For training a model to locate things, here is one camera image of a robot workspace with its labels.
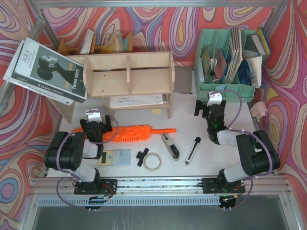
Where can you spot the pink piggy figure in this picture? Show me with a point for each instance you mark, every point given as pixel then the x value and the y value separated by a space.
pixel 258 110

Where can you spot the grey black stapler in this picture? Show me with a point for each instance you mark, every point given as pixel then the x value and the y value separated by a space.
pixel 172 149

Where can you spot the books in green organizer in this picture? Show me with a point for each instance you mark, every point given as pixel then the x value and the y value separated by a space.
pixel 239 57

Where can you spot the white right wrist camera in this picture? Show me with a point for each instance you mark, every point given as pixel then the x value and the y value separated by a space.
pixel 214 98

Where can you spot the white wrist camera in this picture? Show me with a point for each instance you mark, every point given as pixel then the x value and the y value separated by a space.
pixel 214 98
pixel 93 115

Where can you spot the masking tape roll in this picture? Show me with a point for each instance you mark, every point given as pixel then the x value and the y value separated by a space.
pixel 152 161

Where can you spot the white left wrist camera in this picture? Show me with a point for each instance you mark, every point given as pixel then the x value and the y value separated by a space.
pixel 93 115

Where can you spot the white spiral notebook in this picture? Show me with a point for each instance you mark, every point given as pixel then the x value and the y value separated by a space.
pixel 137 100

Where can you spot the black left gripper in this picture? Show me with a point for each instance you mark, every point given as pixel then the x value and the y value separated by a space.
pixel 96 123

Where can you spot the orange microfiber duster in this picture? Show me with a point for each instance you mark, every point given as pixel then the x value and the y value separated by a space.
pixel 133 133

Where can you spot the black plastic clip piece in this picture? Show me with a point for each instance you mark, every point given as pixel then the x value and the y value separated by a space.
pixel 141 155

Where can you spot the yellow sticky note pad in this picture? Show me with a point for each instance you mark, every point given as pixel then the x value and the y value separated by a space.
pixel 156 111

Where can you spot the black white magazine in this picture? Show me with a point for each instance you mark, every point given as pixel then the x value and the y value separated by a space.
pixel 46 72

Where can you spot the mint green desk organizer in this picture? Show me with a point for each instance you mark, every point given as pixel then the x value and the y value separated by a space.
pixel 224 92

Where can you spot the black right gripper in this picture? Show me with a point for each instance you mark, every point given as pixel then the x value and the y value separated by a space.
pixel 210 108

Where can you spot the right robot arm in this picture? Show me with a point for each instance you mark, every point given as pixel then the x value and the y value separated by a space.
pixel 256 152

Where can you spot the wooden bookshelf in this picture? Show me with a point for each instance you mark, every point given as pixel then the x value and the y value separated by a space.
pixel 129 74

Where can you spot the light blue paper pad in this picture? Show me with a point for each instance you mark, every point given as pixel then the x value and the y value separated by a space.
pixel 220 87

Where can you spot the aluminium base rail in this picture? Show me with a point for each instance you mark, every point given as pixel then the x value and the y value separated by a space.
pixel 151 191

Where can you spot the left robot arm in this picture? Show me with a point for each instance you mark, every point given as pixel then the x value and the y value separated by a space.
pixel 68 153

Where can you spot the yellow calculator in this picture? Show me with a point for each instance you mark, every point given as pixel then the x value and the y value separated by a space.
pixel 115 157

